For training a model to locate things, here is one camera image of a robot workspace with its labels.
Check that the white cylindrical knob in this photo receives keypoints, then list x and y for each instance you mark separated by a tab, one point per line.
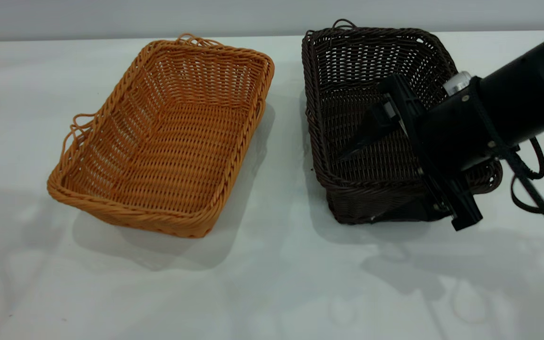
457	81

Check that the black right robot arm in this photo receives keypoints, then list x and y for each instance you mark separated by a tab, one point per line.
531	89

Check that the dark brown wicker basket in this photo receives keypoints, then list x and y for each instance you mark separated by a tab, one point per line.
347	61

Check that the orange wicker basket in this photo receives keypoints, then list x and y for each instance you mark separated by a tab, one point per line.
173	151

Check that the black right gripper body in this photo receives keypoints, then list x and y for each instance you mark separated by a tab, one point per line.
446	137

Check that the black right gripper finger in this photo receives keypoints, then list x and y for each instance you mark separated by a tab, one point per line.
418	210
376	127

